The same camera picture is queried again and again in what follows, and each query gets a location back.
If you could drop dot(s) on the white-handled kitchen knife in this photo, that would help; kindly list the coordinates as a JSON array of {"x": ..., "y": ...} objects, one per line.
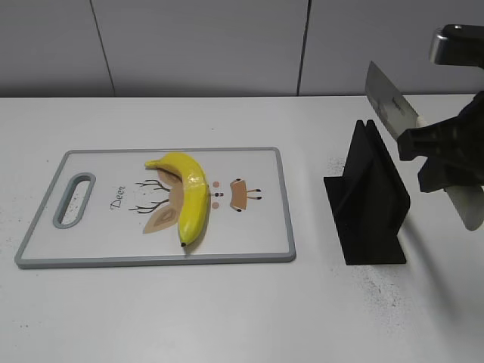
[{"x": 397, "y": 115}]

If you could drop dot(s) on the white deer cutting board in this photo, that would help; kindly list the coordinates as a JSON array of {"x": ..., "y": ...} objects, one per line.
[{"x": 103, "y": 208}]

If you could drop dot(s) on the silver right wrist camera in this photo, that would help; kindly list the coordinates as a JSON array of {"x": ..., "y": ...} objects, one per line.
[{"x": 458, "y": 45}]

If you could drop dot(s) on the black knife stand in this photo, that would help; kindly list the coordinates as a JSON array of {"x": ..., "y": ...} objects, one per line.
[{"x": 369, "y": 201}]

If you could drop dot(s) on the yellow plastic banana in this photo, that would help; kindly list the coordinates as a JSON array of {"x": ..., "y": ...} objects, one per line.
[{"x": 194, "y": 210}]

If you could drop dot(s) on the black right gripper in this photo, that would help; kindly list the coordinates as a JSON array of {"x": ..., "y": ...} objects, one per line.
[{"x": 453, "y": 149}]

